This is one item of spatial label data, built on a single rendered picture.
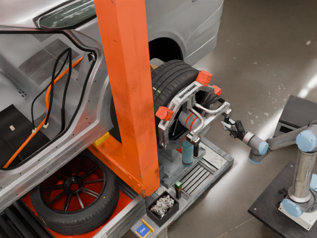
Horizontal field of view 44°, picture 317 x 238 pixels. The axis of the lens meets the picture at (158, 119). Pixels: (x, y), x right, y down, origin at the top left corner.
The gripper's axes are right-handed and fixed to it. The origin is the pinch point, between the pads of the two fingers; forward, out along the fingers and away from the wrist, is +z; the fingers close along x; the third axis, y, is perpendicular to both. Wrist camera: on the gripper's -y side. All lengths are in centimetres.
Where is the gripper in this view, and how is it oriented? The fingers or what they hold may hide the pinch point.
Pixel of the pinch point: (224, 120)
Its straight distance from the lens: 295.9
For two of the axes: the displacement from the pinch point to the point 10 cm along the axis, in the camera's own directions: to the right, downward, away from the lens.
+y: 0.5, 6.3, 7.7
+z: -7.1, -5.2, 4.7
